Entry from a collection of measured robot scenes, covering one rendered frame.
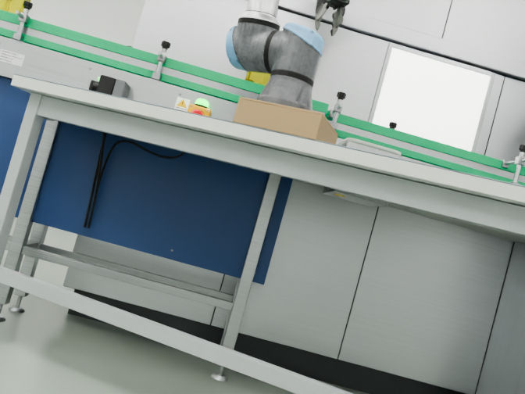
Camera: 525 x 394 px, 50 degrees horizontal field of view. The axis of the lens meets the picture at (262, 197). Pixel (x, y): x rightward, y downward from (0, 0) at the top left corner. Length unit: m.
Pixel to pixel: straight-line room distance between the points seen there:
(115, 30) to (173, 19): 3.20
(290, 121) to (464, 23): 1.21
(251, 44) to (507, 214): 0.76
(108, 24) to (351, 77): 3.57
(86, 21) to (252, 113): 4.21
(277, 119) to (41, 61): 0.91
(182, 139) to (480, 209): 0.76
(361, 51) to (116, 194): 1.06
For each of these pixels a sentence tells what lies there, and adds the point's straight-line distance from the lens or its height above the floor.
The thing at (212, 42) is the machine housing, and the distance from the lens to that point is 2.24.
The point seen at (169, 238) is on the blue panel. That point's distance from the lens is 1.87.
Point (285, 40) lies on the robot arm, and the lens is 1.51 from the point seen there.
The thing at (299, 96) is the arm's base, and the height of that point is 0.86.
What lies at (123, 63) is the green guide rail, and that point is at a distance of 1.95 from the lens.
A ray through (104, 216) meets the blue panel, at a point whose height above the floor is 0.41.
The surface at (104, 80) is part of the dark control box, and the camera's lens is 1.85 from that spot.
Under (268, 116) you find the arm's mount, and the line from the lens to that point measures 1.40.
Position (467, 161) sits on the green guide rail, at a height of 0.93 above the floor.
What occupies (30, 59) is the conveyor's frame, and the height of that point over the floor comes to 0.83.
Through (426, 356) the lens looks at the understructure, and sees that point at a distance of 2.33.
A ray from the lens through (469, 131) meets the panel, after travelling 2.32.
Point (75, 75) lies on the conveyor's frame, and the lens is 1.96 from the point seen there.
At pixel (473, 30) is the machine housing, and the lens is 2.45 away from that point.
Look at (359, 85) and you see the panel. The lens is 2.22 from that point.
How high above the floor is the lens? 0.53
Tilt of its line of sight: 2 degrees up
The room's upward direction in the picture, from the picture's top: 15 degrees clockwise
